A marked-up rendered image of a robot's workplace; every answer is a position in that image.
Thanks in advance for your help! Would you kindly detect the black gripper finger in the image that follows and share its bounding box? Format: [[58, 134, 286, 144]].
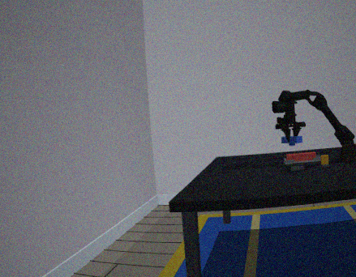
[[292, 128, 302, 136], [282, 129, 290, 142]]

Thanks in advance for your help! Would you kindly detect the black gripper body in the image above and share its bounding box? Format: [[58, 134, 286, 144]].
[[276, 112, 306, 130]]

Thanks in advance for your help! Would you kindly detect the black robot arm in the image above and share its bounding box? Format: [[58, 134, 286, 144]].
[[272, 90, 354, 145]]

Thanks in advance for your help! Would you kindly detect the blue rectangular block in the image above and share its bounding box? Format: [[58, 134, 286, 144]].
[[281, 136, 302, 146]]

